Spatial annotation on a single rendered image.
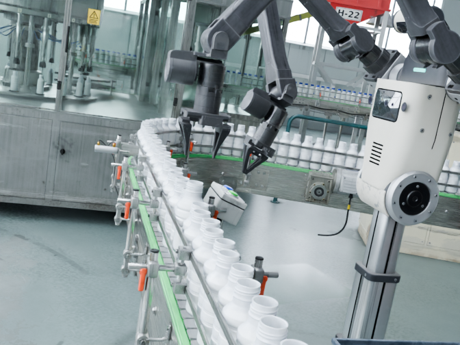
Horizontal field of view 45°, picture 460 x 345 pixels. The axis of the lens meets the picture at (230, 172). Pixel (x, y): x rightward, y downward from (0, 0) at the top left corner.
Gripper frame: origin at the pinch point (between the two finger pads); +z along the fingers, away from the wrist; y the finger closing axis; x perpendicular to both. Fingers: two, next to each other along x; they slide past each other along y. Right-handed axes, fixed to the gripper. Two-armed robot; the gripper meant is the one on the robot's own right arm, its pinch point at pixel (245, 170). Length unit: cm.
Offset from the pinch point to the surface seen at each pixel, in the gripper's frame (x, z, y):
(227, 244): -16, 9, 56
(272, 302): -16, 9, 80
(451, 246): 316, -7, -284
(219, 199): -3.8, 10.0, 3.4
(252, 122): 153, -21, -492
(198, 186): -18.2, 5.8, 29.2
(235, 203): 0.8, 9.0, 3.8
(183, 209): -19.0, 11.9, 30.0
